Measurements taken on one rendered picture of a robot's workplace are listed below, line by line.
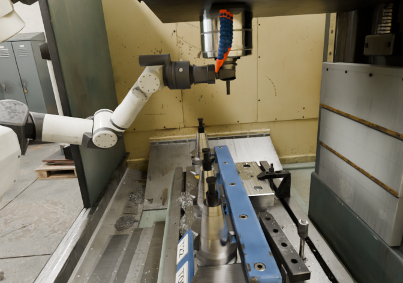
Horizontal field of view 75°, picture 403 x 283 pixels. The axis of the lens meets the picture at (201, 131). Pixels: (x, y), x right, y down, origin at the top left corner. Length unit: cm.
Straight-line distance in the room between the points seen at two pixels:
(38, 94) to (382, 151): 524
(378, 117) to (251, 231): 61
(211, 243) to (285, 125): 172
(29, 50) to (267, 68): 437
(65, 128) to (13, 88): 474
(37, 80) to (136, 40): 377
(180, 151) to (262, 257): 155
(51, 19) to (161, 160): 106
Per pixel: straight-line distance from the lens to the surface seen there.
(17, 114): 95
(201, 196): 48
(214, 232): 38
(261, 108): 196
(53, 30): 126
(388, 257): 107
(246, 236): 42
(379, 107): 93
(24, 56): 554
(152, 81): 81
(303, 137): 214
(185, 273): 76
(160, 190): 169
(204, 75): 81
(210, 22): 79
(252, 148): 191
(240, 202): 49
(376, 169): 97
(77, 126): 96
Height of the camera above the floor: 149
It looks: 17 degrees down
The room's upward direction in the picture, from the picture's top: 4 degrees counter-clockwise
